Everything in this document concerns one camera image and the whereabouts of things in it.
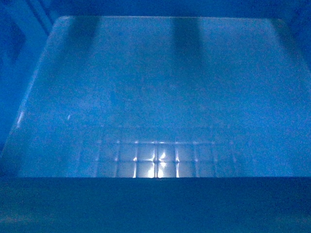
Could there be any large blue plastic crate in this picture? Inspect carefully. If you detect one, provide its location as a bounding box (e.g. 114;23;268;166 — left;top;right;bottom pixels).
0;0;311;233

